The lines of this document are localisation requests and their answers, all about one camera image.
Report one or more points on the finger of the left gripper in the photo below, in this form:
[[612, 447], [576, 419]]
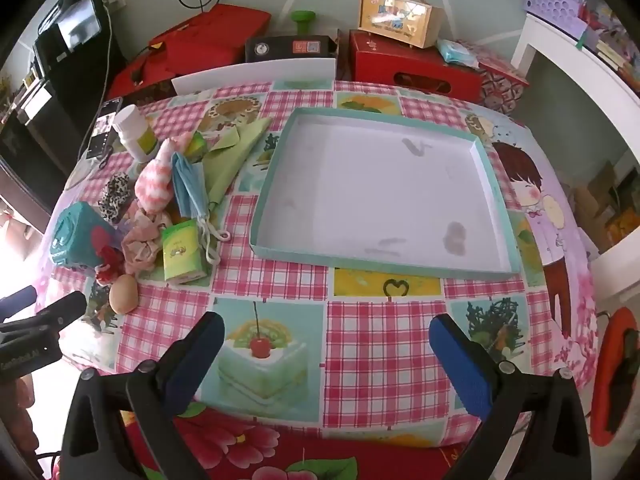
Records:
[[17, 302], [61, 313]]

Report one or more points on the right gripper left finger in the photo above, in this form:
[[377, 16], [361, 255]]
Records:
[[95, 443]]

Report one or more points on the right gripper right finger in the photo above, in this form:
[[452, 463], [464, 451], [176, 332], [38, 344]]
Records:
[[555, 443]]

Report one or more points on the beige round sponge ball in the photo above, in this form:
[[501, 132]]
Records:
[[124, 294]]

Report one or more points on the red yarn bow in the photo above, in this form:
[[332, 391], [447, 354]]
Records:
[[111, 260]]

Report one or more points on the pink fabric scrunchie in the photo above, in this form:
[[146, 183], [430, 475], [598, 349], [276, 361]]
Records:
[[143, 242]]

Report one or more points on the green tissue pack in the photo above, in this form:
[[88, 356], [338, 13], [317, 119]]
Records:
[[197, 148], [183, 260]]

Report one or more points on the leopard print scrunchie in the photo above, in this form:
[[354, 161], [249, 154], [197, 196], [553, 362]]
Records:
[[115, 198]]

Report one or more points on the pink white zigzag cloth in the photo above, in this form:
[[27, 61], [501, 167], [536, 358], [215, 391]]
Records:
[[153, 187]]

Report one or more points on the blue surgical face mask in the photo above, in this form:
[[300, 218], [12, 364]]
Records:
[[188, 182]]

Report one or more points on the light green microfiber cloth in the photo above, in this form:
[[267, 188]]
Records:
[[223, 162]]

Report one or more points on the teal square toy box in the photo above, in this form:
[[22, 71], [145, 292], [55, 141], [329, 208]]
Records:
[[79, 236]]

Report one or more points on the patterned tablecloth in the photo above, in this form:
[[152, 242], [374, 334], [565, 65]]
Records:
[[371, 370]]

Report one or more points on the black smartphone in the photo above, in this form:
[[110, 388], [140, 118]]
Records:
[[103, 133]]

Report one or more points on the white shelf unit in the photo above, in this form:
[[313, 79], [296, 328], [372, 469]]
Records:
[[616, 272]]

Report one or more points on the white pill bottle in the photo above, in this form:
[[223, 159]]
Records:
[[135, 133]]

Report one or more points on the black monitor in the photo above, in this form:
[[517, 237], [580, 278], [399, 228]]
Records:
[[78, 54]]

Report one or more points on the teal shallow tray box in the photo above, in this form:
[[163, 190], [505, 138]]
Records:
[[360, 190]]

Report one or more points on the red bag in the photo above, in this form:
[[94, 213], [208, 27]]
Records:
[[212, 39]]

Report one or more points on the black box with gauge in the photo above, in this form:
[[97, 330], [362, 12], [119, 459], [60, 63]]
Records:
[[271, 48]]

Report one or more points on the red patterned box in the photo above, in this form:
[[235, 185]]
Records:
[[502, 84]]

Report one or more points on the green dumbbell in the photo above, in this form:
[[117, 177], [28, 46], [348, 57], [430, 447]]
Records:
[[303, 20]]

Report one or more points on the blue wet wipes pack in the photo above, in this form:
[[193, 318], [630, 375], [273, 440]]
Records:
[[454, 53]]

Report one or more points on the tan cartoon suitcase box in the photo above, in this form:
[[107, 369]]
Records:
[[413, 22]]

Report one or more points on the red gift box with handle slot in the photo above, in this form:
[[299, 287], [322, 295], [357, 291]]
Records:
[[380, 60]]

